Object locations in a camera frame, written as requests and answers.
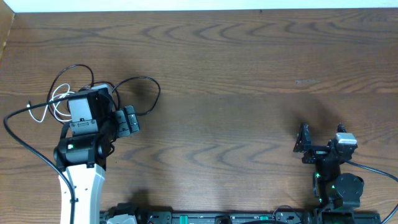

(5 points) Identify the black USB cable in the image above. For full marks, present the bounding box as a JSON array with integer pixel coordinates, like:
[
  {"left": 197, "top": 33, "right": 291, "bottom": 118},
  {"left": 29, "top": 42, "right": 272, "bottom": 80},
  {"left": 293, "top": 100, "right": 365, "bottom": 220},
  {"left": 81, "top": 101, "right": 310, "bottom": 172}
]
[{"left": 45, "top": 63, "right": 162, "bottom": 116}]

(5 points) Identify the white USB cable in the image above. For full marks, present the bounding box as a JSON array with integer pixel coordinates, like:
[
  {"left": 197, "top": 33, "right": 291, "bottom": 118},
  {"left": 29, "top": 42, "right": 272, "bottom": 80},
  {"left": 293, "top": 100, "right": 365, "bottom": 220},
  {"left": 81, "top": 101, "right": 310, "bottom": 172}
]
[{"left": 27, "top": 82, "right": 76, "bottom": 123}]

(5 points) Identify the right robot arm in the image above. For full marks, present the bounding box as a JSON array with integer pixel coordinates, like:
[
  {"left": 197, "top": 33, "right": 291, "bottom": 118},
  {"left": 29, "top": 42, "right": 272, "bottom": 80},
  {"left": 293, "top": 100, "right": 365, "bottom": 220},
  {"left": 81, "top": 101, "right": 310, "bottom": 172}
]
[{"left": 294, "top": 123, "right": 364, "bottom": 223}]

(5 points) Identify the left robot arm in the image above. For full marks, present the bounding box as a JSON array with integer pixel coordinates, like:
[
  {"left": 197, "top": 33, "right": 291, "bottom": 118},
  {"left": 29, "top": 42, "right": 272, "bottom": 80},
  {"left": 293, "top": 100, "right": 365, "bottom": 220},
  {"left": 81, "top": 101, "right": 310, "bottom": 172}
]
[{"left": 54, "top": 85, "right": 140, "bottom": 223}]

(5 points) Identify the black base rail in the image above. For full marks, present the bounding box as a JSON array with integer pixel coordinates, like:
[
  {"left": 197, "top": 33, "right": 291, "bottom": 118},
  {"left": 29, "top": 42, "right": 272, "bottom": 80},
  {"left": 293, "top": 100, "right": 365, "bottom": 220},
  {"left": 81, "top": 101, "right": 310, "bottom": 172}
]
[{"left": 99, "top": 210, "right": 381, "bottom": 224}]

